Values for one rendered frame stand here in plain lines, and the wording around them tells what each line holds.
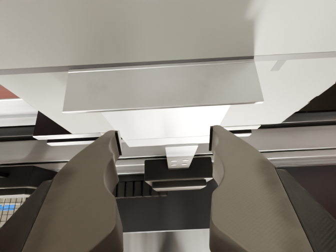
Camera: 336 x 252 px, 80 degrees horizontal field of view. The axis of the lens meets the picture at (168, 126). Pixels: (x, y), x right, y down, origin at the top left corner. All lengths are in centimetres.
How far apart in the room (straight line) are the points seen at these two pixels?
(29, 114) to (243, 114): 21
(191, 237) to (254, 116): 11
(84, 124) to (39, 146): 34
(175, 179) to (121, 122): 22
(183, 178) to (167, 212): 33
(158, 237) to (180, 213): 50
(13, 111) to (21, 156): 28
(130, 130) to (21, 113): 13
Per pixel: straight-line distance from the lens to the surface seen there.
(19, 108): 24
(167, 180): 36
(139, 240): 18
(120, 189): 57
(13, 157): 53
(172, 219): 68
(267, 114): 17
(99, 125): 17
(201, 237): 18
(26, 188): 45
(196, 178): 36
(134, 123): 16
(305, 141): 50
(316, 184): 82
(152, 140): 20
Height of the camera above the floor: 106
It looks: 21 degrees down
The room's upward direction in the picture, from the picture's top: 177 degrees clockwise
